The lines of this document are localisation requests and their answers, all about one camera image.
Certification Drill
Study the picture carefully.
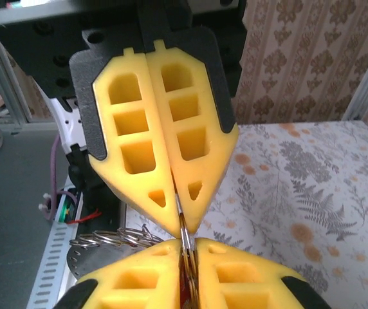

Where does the round keyring disc with rings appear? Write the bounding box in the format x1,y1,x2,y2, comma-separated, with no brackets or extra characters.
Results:
66,221,201,309

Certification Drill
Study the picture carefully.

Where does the grey steel panel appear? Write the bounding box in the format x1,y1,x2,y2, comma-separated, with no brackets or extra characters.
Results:
0,127,75,309

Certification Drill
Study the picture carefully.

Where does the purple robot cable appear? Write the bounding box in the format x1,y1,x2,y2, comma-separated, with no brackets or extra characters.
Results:
49,133,61,223

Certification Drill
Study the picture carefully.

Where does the black cable connector box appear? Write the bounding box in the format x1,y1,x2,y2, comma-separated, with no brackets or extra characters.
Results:
55,188,103,226

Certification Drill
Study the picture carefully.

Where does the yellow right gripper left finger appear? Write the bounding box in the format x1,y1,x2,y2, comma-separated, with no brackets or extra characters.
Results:
53,237,185,309

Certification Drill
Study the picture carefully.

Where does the grey slotted cable duct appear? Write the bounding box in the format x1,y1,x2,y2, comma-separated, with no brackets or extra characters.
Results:
26,183,85,309

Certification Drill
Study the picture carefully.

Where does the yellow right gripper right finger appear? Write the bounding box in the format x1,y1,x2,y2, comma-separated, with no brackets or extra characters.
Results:
192,237,333,309

